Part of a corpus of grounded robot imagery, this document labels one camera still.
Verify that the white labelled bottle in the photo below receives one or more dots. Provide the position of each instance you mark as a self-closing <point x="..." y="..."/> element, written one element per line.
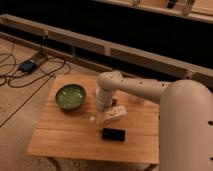
<point x="114" y="113"/>

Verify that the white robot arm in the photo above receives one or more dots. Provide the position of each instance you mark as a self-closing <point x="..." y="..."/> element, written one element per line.
<point x="185" y="117"/>

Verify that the red chili pepper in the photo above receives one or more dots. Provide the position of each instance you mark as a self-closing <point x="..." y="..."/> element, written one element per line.
<point x="114" y="101"/>

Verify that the green bowl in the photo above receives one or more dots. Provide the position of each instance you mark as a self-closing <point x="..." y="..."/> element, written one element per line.
<point x="70" y="97"/>

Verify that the black smartphone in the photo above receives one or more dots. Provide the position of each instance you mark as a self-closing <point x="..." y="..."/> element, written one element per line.
<point x="113" y="134"/>

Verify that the wooden folding table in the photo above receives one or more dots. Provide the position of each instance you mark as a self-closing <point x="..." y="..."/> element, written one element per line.
<point x="72" y="135"/>

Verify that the power strip with adapter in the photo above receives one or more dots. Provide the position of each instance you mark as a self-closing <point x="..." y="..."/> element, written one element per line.
<point x="34" y="62"/>

